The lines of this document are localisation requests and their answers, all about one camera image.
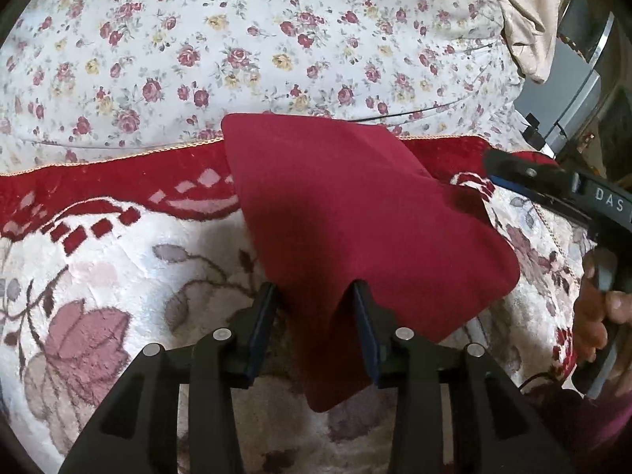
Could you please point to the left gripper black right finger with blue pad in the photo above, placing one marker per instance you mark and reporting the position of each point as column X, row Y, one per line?
column 457, row 410

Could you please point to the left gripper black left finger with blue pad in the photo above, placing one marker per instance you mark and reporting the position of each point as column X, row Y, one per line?
column 134, row 429

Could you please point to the dark red garment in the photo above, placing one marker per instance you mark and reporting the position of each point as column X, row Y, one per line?
column 328, row 202

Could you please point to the person's right hand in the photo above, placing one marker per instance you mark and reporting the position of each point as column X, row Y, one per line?
column 591, row 309

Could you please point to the grey appliance box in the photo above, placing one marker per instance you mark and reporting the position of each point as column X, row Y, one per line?
column 590, row 60

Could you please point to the cream red leaf-pattern blanket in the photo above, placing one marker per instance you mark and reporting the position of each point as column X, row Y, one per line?
column 99, row 259

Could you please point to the white floral duvet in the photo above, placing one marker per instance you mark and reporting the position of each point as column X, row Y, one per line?
column 89, row 79

